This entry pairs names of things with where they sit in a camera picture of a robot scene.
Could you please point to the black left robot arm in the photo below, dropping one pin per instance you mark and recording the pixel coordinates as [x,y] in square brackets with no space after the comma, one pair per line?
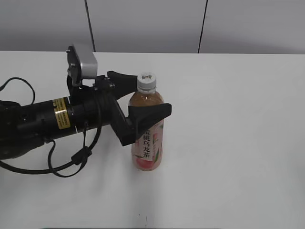
[24,128]

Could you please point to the peach oolong tea bottle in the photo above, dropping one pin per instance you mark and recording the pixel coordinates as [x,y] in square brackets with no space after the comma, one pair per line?
[147,151]

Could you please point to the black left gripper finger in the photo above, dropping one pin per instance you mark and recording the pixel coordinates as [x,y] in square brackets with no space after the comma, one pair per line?
[145,117]
[123,84]

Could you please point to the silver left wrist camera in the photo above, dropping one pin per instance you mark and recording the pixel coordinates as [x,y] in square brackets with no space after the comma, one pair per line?
[82,64]

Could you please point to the white bottle cap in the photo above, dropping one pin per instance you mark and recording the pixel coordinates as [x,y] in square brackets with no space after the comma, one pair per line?
[146,82]

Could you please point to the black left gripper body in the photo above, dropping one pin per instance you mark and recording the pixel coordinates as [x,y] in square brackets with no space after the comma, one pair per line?
[96,106]

